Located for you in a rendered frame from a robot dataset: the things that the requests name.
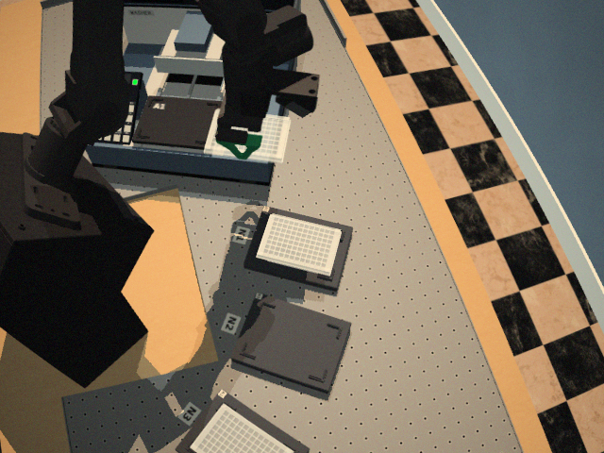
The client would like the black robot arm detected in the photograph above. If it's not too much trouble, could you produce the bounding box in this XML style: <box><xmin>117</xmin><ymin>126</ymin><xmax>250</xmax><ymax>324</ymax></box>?
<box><xmin>20</xmin><ymin>0</ymin><xmax>320</xmax><ymax>228</ymax></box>

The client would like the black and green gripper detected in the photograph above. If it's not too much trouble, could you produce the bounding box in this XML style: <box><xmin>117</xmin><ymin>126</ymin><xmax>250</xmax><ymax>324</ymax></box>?
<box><xmin>215</xmin><ymin>76</ymin><xmax>264</xmax><ymax>159</ymax></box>

